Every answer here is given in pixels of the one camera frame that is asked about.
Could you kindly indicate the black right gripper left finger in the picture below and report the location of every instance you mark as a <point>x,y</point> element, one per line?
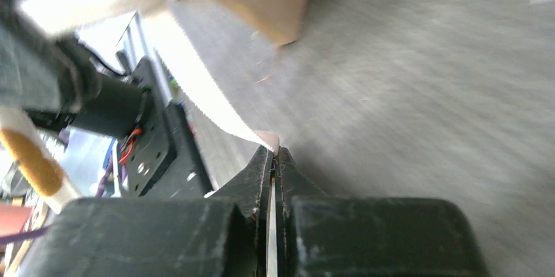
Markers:
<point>238,220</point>

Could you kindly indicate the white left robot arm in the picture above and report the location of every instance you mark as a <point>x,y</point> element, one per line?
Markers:
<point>57,85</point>

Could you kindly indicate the tape roll with blue core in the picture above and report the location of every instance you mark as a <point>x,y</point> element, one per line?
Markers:
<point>23,143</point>

